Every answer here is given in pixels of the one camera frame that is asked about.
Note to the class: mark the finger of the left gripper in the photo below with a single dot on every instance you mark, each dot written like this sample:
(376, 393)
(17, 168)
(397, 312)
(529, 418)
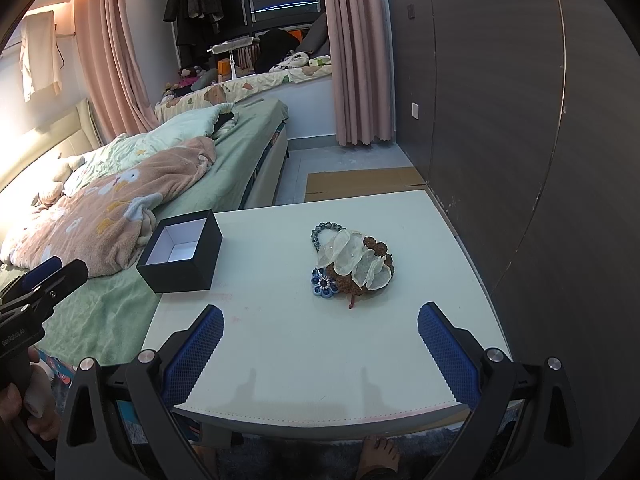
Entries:
(34, 277)
(40, 302)

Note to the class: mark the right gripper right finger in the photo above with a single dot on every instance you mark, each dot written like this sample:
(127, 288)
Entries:
(483, 385)

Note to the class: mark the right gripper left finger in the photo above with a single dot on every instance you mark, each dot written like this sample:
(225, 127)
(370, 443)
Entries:
(160, 379)

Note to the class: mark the blue flower braided ornament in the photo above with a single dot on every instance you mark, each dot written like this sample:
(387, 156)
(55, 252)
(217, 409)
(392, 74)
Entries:
(322, 285)

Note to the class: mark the black jewelry box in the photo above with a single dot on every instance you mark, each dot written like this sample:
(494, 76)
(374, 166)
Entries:
(182, 253)

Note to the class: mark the left hand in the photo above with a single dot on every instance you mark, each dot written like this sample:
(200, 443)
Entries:
(43, 420)

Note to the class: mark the green bed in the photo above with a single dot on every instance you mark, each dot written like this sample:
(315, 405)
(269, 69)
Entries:
(108, 317)

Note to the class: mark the pink fleece duck blanket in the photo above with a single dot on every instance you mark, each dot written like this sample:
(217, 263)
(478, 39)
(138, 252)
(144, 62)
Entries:
(107, 224)

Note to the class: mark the bare foot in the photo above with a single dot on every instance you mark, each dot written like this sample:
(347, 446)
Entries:
(379, 459)

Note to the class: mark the light green quilt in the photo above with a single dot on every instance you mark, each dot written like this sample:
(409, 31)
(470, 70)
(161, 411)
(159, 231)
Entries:
(127, 151)

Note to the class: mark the beige padded headboard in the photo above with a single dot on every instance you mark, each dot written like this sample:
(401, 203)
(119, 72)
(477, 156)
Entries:
(75, 132)

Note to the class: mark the pink curtain left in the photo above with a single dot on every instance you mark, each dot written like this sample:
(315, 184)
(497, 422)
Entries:
(111, 71)

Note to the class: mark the pink curtain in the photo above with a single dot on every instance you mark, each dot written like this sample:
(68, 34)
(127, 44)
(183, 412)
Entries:
(360, 70)
(111, 71)

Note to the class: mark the hanging white shirt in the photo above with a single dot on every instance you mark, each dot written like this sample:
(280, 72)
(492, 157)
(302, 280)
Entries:
(39, 60)

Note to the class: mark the flat brown cardboard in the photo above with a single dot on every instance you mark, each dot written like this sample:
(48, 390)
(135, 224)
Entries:
(334, 185)

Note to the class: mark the patterned window seat cushion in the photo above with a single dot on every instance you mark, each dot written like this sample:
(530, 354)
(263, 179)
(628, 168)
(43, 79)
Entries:
(237, 90)

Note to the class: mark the hanging dark clothes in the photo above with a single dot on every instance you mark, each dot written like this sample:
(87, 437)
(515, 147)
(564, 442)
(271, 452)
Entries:
(199, 24)

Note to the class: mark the grey pillow on seat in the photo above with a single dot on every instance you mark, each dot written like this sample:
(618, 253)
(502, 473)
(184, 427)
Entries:
(316, 42)

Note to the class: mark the pink curtain right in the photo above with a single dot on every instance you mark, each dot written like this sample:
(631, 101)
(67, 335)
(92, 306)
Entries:
(360, 70)

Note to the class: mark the white wall socket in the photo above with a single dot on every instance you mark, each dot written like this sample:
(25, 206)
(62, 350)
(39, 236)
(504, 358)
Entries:
(415, 110)

